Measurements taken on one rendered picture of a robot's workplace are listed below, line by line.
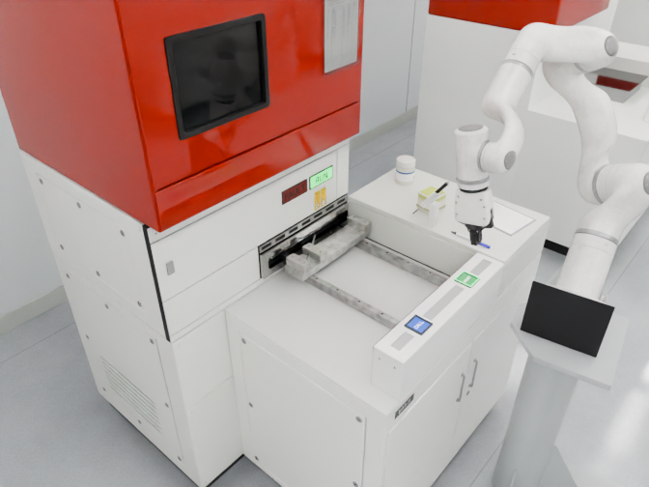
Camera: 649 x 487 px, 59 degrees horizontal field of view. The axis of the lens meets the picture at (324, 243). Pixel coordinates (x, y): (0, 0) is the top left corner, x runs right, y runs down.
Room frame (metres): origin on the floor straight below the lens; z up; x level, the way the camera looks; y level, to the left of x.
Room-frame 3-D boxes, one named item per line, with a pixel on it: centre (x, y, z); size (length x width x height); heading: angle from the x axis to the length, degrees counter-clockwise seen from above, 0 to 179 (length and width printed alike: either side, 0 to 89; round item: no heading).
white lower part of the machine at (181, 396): (1.75, 0.44, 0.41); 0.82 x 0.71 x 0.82; 139
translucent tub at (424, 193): (1.73, -0.37, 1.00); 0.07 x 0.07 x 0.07; 41
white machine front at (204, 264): (1.53, 0.19, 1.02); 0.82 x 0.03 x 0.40; 139
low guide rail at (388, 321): (1.40, -0.08, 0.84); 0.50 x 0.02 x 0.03; 49
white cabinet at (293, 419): (1.52, -0.24, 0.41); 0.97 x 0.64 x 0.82; 139
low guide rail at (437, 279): (1.60, -0.25, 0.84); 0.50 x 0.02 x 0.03; 49
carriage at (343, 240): (1.63, -0.02, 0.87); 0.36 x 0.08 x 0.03; 139
